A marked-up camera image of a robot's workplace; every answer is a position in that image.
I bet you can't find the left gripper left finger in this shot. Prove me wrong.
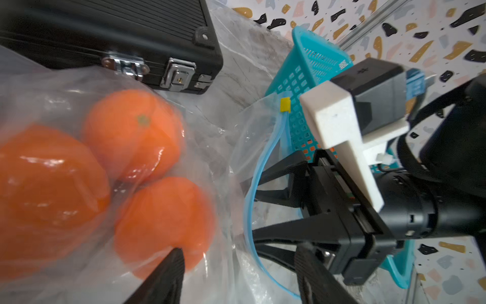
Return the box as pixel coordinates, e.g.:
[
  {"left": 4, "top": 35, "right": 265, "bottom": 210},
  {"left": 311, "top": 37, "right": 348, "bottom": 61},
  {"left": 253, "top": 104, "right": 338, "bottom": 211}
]
[{"left": 124, "top": 248, "right": 186, "bottom": 304}]

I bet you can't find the teal plastic basket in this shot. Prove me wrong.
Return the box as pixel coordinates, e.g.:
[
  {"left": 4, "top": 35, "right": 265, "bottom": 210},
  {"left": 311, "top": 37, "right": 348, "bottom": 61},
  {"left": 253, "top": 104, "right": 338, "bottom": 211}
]
[{"left": 265, "top": 25, "right": 416, "bottom": 290}]

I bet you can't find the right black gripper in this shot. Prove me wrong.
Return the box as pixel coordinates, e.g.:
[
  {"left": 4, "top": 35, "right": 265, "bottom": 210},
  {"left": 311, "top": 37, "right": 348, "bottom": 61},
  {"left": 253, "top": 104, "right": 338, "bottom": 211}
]
[{"left": 250, "top": 149, "right": 437, "bottom": 285}]

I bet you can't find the clear zip-top bag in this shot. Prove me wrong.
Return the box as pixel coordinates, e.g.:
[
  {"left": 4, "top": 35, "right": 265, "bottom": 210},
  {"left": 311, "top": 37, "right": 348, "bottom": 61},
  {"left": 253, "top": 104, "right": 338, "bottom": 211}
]
[{"left": 1, "top": 48, "right": 297, "bottom": 303}]

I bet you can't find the black hard case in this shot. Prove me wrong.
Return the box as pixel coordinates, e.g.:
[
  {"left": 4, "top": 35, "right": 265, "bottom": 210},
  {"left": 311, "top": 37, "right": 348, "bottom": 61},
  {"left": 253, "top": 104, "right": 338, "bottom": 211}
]
[{"left": 1, "top": 0, "right": 224, "bottom": 94}]

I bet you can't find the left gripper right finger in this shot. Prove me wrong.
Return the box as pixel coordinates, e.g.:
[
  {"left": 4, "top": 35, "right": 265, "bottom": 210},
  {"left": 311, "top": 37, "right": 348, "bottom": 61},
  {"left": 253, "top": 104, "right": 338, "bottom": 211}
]
[{"left": 294, "top": 243, "right": 357, "bottom": 304}]

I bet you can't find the orange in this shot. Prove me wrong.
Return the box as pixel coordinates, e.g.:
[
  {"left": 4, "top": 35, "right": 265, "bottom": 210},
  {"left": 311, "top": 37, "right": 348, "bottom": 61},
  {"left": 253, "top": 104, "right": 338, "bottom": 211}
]
[
  {"left": 82, "top": 89, "right": 186, "bottom": 184},
  {"left": 114, "top": 177, "right": 216, "bottom": 279},
  {"left": 1, "top": 125, "right": 110, "bottom": 281}
]

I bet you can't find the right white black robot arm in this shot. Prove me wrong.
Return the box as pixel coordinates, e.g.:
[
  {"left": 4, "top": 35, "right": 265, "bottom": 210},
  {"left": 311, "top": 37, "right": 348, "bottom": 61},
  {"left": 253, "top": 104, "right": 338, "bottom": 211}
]
[{"left": 244, "top": 60, "right": 485, "bottom": 288}]

